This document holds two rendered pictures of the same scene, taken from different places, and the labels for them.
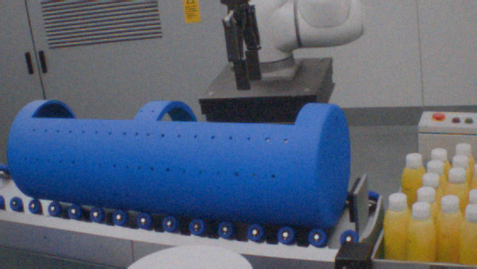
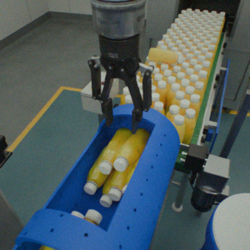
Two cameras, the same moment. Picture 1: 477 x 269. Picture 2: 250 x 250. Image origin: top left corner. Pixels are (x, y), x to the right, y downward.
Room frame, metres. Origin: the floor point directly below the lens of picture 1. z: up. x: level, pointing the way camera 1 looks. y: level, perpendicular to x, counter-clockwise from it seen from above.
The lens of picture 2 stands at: (1.56, 0.40, 1.67)
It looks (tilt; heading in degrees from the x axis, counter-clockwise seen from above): 43 degrees down; 267
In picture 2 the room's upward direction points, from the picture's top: straight up
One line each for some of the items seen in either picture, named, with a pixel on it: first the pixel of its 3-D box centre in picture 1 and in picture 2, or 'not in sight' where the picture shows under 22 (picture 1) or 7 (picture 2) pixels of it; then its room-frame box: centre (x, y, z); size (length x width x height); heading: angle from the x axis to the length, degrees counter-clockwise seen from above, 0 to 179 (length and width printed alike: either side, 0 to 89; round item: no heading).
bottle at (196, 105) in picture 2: (474, 248); (191, 113); (1.20, -0.45, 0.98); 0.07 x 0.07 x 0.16
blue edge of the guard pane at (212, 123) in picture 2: not in sight; (209, 121); (0.95, -0.71, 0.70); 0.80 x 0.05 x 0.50; 65
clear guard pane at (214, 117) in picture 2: not in sight; (213, 121); (0.93, -0.70, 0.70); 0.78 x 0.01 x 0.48; 65
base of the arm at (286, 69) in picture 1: (264, 64); not in sight; (2.23, -0.10, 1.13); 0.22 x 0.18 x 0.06; 72
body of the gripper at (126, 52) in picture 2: (238, 4); (119, 55); (1.55, -0.03, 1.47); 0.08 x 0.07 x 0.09; 155
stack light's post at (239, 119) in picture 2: not in sight; (217, 169); (0.96, -0.43, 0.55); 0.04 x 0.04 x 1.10; 65
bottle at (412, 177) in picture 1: (414, 192); not in sight; (1.49, -0.39, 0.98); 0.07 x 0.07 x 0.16
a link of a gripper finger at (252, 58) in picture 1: (253, 65); (108, 113); (1.57, -0.04, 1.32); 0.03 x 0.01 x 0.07; 65
